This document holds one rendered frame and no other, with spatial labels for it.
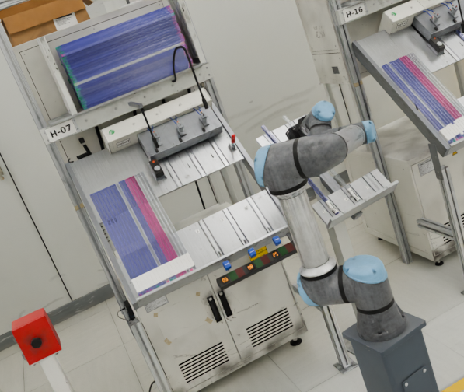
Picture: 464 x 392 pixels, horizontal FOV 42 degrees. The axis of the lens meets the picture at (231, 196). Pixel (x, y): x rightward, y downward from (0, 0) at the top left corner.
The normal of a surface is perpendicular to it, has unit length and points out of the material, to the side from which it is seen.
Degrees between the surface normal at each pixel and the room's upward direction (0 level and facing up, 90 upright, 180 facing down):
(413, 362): 90
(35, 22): 80
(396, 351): 90
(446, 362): 0
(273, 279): 90
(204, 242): 43
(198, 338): 90
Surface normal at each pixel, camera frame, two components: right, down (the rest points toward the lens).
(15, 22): 0.32, 0.01
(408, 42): 0.00, -0.51
